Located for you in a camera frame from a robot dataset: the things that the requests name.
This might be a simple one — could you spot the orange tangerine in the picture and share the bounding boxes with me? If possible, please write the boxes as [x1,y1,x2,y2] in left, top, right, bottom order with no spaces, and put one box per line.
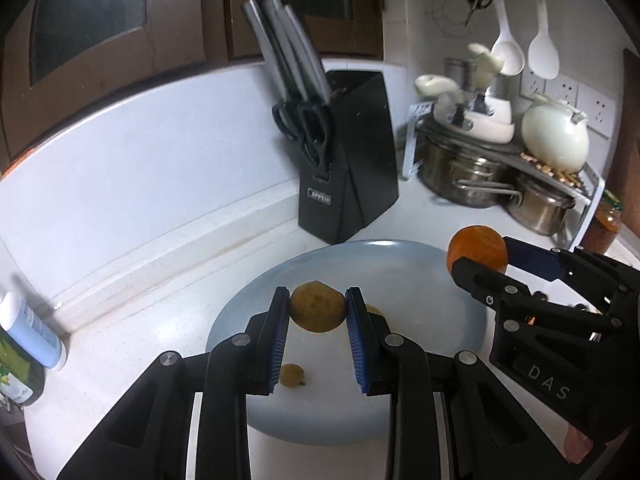
[446,226,509,273]

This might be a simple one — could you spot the yellow banana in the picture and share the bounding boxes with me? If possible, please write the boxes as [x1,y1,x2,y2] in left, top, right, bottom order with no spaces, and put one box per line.
[366,304,384,316]

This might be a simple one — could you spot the small brown longan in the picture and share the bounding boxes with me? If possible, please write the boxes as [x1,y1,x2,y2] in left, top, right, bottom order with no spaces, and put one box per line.
[279,363,306,388]

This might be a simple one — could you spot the tan round longan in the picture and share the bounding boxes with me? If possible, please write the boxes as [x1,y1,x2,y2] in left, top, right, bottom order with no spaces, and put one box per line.
[288,281,347,333]

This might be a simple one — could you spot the small steel pot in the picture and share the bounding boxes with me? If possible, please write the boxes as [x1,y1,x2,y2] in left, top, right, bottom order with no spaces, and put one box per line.
[506,174,575,236]

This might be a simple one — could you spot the glass jar green lid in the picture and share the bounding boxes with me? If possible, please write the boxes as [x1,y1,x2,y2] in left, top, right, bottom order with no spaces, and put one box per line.
[582,190,623,255]

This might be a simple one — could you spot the brown wooden cutting board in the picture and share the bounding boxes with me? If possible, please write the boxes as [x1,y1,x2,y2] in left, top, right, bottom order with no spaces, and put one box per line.
[608,49,640,236]

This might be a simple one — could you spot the large steel pot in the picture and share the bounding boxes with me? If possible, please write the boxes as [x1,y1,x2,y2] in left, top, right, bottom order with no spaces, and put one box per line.
[420,136,523,209]

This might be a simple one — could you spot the metal corner shelf rack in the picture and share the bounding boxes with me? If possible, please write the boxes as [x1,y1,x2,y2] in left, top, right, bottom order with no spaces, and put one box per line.
[402,101,604,249]

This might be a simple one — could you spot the white round ceramic pot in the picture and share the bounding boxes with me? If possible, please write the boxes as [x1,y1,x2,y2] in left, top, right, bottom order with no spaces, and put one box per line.
[521,92,590,174]

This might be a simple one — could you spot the green dish soap bottle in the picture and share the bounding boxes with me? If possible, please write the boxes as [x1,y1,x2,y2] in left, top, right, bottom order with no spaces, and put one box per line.
[0,330,44,406]

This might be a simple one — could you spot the blue white pump bottle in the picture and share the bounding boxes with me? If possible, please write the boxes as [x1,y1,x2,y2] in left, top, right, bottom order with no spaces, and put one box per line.
[0,292,67,370]

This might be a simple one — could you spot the light blue oval plate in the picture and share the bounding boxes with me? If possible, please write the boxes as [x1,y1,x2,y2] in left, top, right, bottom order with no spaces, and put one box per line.
[206,240,487,445]

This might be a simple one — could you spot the black knife block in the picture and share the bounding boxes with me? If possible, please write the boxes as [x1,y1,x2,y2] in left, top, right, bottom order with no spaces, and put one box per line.
[298,70,399,245]

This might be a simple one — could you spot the white hanging rice paddle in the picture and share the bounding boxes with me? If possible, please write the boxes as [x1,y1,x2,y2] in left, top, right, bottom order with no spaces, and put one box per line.
[527,0,560,80]

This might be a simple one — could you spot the white hanging ladle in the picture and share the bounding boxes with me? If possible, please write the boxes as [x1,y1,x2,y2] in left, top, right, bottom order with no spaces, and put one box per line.
[491,0,525,77]

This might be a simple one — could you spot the white wall socket panel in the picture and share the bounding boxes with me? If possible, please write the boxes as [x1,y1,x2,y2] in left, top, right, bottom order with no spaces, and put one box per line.
[520,66,617,139]

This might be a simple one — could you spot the cream saucepan with handle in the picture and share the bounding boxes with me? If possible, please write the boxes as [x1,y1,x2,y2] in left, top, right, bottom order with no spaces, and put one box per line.
[414,44,515,144]

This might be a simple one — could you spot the steel knife handles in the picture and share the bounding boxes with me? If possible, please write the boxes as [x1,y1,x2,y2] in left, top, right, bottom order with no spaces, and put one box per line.
[242,0,332,105]

